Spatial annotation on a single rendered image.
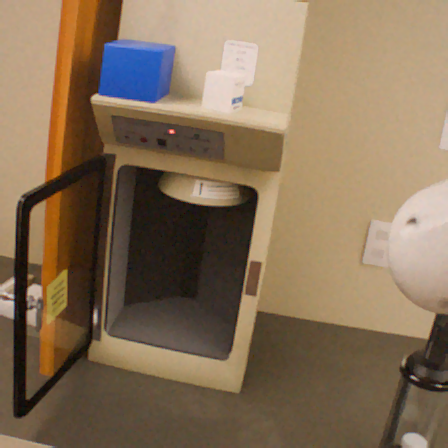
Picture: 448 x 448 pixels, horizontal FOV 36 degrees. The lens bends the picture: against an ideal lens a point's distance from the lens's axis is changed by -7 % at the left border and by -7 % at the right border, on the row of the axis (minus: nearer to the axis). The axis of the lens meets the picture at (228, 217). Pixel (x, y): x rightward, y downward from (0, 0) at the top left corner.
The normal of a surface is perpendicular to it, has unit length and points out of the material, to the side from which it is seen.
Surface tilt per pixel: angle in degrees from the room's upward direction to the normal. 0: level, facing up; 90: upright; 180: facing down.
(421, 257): 85
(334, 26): 90
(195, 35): 90
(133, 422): 0
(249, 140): 135
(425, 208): 55
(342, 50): 90
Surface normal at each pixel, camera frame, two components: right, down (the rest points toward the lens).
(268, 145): -0.20, 0.88
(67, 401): 0.15, -0.93
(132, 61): -0.14, 0.31
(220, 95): -0.38, 0.25
